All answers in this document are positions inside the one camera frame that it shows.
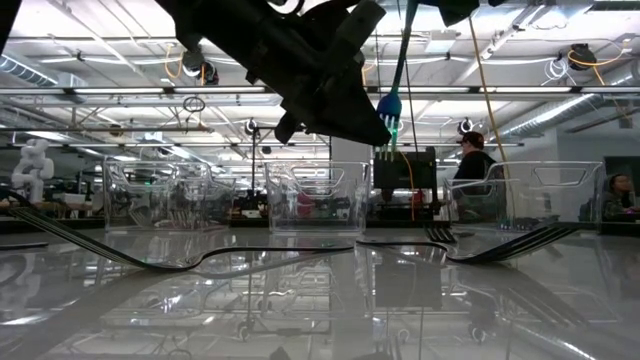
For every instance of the white square pillar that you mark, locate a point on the white square pillar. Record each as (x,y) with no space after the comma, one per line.
(350,152)

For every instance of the black metal gantry frame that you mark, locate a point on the black metal gantry frame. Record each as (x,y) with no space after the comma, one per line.
(254,160)

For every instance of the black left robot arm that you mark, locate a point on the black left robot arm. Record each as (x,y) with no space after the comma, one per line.
(7,20)

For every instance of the clear plastic bin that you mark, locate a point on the clear plastic bin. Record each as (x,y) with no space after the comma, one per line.
(280,200)
(115,200)
(565,205)

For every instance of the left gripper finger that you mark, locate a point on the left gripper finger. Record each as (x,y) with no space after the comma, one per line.
(340,115)
(289,130)

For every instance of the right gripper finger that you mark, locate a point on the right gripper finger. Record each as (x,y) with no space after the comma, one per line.
(455,10)

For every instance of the black monitor on stand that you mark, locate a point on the black monitor on stand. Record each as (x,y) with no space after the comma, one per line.
(415,172)

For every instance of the white robot figure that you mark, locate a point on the white robot figure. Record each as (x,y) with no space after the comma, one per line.
(32,167)

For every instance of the silver fork right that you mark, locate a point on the silver fork right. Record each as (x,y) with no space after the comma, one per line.
(510,248)

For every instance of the silver ventilation duct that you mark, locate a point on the silver ventilation duct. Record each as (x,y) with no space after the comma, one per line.
(565,112)
(30,72)

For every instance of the long ceiling light strip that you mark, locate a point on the long ceiling light strip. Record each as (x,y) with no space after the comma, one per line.
(150,90)

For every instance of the person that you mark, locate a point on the person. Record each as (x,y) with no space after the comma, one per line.
(475,165)
(617,185)

